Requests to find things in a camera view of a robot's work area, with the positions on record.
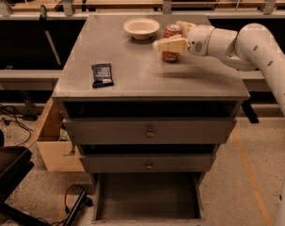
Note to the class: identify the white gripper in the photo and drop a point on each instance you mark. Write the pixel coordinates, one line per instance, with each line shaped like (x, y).
(199, 38)

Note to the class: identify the orange soda can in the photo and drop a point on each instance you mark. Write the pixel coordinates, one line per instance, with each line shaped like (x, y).
(169, 31)

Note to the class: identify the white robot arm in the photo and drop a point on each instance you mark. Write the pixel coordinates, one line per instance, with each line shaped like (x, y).
(253, 47)

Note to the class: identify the grey drawer cabinet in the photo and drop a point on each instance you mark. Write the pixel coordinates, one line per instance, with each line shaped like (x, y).
(145, 87)

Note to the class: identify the grey top drawer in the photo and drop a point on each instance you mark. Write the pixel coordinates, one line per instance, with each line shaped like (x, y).
(135, 131)

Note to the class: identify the grey middle drawer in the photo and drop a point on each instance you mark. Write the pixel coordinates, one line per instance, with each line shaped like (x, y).
(147, 162)

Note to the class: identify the open grey bottom drawer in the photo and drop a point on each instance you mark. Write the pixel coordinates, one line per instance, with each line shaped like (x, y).
(170, 196)

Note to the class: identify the white bowl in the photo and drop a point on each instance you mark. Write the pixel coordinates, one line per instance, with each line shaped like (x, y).
(141, 28)

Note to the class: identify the dark blue snack packet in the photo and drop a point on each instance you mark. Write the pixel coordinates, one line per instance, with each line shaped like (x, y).
(102, 75)

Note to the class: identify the black power strip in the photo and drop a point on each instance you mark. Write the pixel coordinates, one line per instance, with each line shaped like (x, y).
(82, 200)

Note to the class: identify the black chair base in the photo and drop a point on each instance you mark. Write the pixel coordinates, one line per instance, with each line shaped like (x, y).
(15, 163)

